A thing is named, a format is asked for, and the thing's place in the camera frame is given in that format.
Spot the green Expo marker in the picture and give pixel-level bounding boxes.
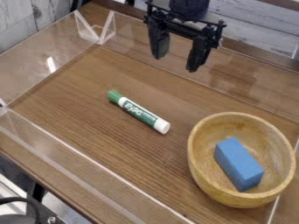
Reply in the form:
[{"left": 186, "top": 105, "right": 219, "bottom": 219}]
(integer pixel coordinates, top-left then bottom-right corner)
[{"left": 107, "top": 90, "right": 171, "bottom": 134}]

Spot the black metal table leg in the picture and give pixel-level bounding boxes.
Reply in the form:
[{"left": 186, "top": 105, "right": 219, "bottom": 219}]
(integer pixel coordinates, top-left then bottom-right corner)
[{"left": 32, "top": 183, "right": 47, "bottom": 202}]

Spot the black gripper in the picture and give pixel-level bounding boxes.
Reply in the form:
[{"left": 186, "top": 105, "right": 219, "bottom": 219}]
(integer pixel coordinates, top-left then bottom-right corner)
[{"left": 145, "top": 0, "right": 227, "bottom": 73}]

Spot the black cable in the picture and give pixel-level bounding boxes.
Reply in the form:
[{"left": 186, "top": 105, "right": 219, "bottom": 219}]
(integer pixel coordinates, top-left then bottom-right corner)
[{"left": 0, "top": 197, "right": 41, "bottom": 224}]

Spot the brown wooden bowl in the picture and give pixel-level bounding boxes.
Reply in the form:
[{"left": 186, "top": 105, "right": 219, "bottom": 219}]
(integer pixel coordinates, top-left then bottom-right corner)
[{"left": 187, "top": 112, "right": 295, "bottom": 208}]

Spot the clear acrylic corner bracket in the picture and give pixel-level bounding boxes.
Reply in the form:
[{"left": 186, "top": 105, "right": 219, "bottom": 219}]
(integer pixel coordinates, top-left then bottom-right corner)
[{"left": 74, "top": 10, "right": 117, "bottom": 46}]

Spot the blue foam block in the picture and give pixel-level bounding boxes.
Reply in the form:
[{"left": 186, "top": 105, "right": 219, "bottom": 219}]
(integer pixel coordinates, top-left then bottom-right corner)
[{"left": 214, "top": 137, "right": 265, "bottom": 192}]

